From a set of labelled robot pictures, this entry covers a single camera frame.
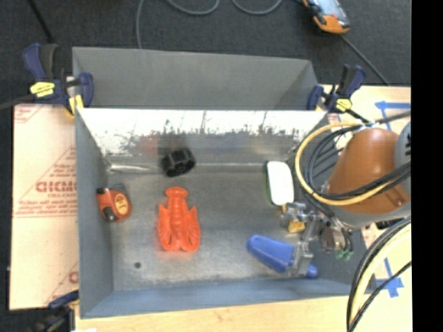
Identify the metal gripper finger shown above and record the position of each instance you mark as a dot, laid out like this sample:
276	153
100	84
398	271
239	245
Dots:
302	259
297	212

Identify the small yellow block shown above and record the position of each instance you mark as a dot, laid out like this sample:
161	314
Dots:
296	225

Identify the white rounded flat pad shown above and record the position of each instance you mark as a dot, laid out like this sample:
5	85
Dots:
280	182

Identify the grey metal bin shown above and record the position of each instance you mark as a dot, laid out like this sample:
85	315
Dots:
221	199

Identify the orange toy lobster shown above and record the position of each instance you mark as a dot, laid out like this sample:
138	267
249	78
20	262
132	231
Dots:
179	220

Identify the black ribbed round knob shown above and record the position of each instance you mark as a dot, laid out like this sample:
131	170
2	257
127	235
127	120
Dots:
177	162

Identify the orange tape measure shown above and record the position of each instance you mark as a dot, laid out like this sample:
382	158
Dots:
114	203

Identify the brown cardboard board red print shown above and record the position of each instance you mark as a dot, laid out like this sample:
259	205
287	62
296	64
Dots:
43	202

